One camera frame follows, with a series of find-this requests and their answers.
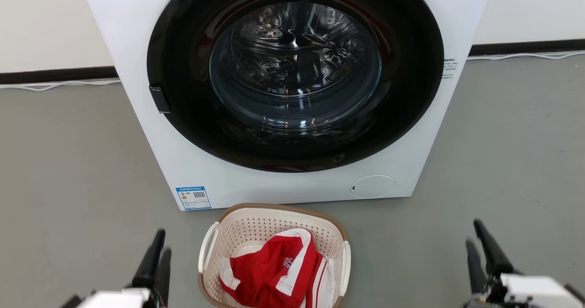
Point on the blue energy label sticker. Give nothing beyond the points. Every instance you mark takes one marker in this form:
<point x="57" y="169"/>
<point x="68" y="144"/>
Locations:
<point x="193" y="198"/>

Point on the steel washer drum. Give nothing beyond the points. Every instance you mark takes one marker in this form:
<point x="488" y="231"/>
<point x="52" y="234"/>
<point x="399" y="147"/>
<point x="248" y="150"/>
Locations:
<point x="292" y="47"/>

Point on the black baseboard strip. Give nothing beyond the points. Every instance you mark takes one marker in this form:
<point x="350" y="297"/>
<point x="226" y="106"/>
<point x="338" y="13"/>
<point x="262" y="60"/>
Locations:
<point x="55" y="75"/>
<point x="525" y="47"/>

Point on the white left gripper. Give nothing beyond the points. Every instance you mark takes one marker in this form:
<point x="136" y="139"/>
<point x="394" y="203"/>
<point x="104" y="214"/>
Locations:
<point x="119" y="300"/>

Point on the small printed text label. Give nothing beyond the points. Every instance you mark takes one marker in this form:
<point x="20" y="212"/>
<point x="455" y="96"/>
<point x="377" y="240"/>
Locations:
<point x="449" y="68"/>

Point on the white front-load washing machine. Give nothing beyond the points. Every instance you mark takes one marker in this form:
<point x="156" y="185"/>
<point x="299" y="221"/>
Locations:
<point x="137" y="24"/>

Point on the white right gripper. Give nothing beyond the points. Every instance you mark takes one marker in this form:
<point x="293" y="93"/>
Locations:
<point x="530" y="294"/>

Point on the round white filter cover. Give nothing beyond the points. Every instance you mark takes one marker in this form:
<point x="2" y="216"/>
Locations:
<point x="372" y="187"/>

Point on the black round washer door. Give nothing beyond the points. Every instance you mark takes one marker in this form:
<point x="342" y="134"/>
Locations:
<point x="183" y="116"/>

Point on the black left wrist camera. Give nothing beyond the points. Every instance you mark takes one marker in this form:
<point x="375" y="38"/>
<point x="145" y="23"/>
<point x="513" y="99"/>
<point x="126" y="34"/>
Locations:
<point x="71" y="302"/>

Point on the red and white garment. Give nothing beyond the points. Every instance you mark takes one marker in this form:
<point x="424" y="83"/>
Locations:
<point x="265" y="271"/>

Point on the cream plastic laundry basket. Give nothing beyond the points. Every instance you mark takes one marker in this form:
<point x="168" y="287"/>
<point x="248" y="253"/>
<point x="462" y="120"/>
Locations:
<point x="256" y="221"/>

